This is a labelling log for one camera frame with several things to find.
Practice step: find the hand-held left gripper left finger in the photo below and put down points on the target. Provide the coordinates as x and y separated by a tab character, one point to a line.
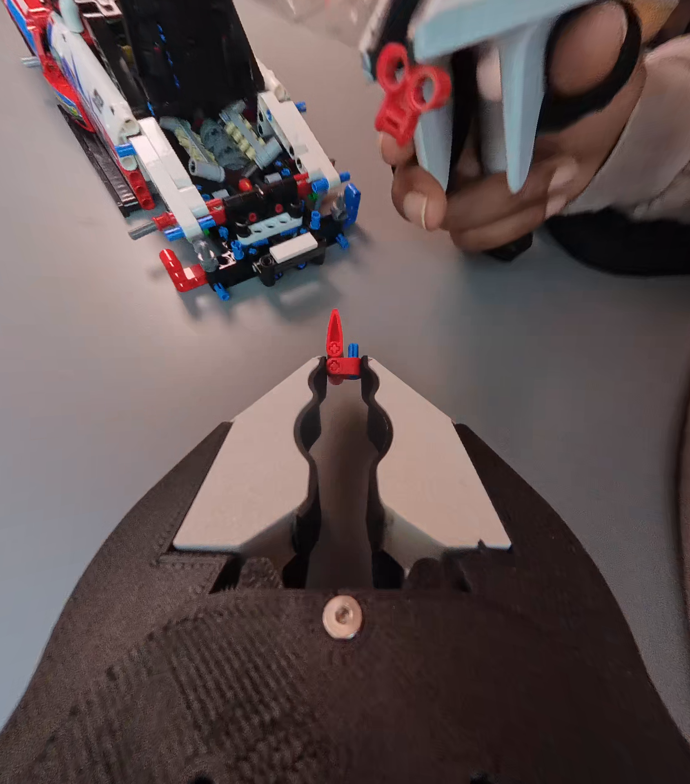
241	490

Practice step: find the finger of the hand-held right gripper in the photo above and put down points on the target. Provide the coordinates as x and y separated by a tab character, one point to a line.
522	122
437	147

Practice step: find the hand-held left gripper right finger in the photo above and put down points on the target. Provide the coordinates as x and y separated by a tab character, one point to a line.
443	490

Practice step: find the small red connector brick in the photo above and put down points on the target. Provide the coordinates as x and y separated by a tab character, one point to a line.
409	92

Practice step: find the red pointed brick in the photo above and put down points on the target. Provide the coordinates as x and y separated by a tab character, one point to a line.
335	334

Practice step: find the toy brick race car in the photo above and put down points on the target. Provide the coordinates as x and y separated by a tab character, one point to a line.
167	153

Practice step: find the person's right forearm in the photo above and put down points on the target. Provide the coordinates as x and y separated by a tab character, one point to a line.
657	122

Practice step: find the person's right hand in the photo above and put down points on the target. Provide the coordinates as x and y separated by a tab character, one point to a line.
486	214

